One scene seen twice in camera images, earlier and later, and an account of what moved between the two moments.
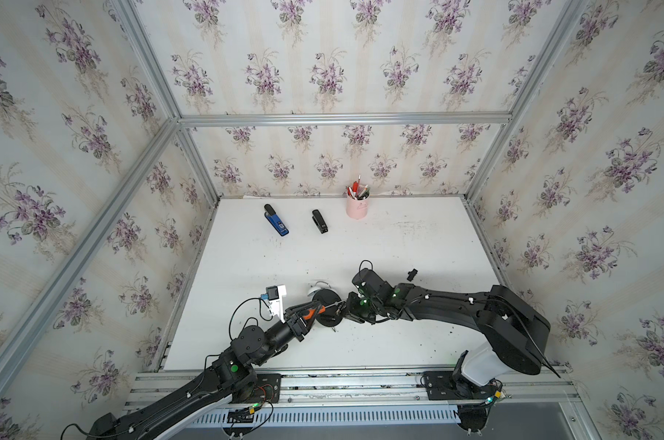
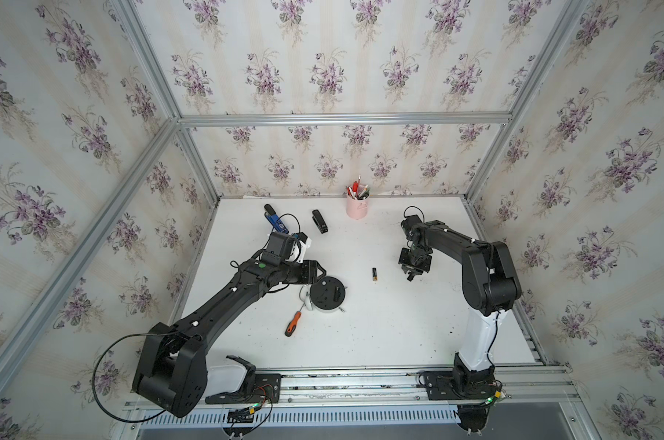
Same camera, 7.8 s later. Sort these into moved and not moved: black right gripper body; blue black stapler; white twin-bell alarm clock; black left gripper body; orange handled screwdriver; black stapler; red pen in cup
Moved: black left gripper body; black right gripper body; white twin-bell alarm clock; orange handled screwdriver
Not moved: blue black stapler; black stapler; red pen in cup
